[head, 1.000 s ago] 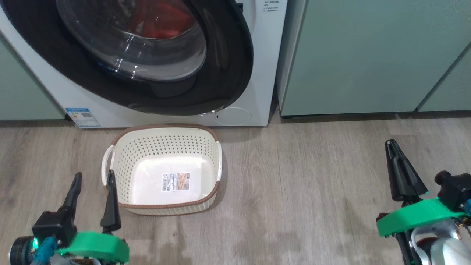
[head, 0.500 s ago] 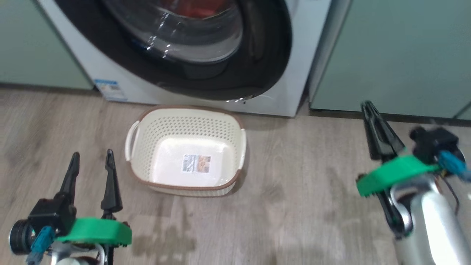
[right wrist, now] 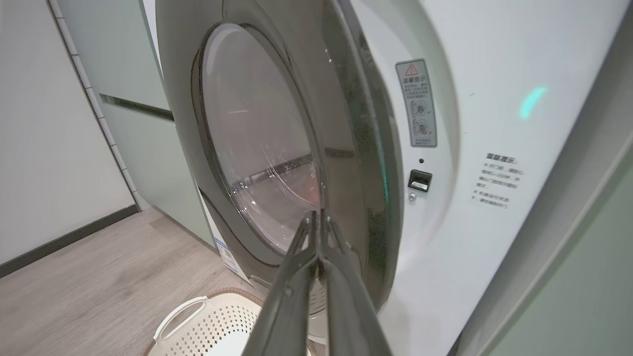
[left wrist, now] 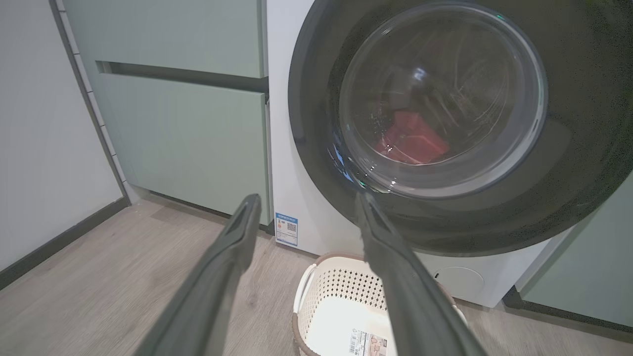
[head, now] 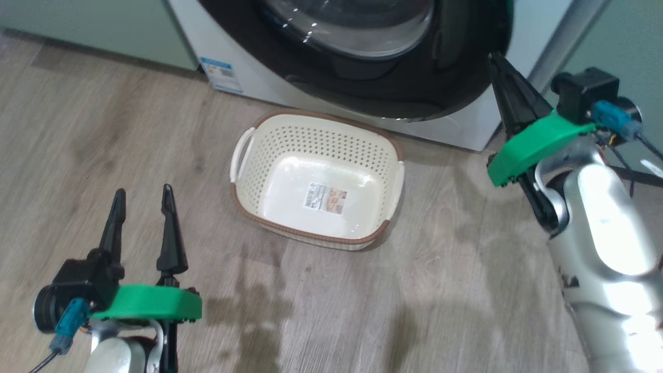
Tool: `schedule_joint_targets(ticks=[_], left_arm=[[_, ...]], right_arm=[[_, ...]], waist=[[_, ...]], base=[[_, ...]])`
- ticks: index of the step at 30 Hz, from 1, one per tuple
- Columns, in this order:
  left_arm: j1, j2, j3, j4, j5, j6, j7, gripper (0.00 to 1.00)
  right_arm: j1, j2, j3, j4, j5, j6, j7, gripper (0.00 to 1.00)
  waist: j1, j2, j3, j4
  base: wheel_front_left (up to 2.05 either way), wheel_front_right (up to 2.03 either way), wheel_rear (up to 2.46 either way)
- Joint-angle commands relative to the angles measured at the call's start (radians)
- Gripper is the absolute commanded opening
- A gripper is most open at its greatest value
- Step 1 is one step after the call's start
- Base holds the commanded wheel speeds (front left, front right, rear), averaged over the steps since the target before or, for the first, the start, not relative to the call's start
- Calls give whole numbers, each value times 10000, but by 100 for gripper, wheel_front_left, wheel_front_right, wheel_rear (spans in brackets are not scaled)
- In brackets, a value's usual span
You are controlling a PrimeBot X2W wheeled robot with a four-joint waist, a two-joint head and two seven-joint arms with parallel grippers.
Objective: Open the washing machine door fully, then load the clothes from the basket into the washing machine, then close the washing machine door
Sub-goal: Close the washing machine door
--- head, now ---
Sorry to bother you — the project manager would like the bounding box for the cream perforated laundry basket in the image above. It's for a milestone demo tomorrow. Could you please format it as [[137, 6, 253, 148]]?
[[229, 109, 406, 252]]

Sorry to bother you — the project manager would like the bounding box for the white washing machine body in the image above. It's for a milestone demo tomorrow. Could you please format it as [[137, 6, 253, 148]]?
[[167, 0, 609, 152]]

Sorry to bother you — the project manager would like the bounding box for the pale green cabinet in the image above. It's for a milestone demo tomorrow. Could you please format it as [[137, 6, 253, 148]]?
[[562, 0, 663, 112], [0, 0, 200, 71]]

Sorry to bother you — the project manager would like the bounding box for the blue left camera connector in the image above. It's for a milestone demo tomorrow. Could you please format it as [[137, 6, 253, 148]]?
[[52, 298, 90, 353]]

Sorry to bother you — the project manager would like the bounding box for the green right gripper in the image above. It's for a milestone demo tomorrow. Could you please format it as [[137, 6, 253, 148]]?
[[487, 51, 596, 188]]

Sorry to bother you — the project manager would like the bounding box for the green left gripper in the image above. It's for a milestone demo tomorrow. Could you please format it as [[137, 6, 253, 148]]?
[[89, 183, 203, 324]]

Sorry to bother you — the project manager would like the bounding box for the dark grey washing machine door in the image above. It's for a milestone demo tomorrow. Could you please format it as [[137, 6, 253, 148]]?
[[198, 0, 514, 122]]

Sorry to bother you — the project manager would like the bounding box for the printed basket product sticker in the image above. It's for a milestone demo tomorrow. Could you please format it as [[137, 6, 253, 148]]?
[[306, 182, 348, 214]]

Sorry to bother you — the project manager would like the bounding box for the blue energy label sticker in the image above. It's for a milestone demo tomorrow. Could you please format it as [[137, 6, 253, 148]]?
[[199, 56, 244, 95]]

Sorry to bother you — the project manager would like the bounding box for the blue right camera connector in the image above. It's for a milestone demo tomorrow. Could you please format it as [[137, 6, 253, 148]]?
[[592, 101, 640, 141]]

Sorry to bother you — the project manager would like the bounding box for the black camera connector cable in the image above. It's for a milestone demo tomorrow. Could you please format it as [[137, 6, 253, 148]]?
[[635, 132, 663, 162], [28, 350, 60, 373]]

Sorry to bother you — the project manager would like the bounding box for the thin black looped cable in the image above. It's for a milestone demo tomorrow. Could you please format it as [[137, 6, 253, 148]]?
[[603, 140, 635, 197]]

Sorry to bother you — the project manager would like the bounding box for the blue camera connector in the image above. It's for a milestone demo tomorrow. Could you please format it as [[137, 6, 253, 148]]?
[[52, 298, 90, 353], [592, 101, 640, 141]]

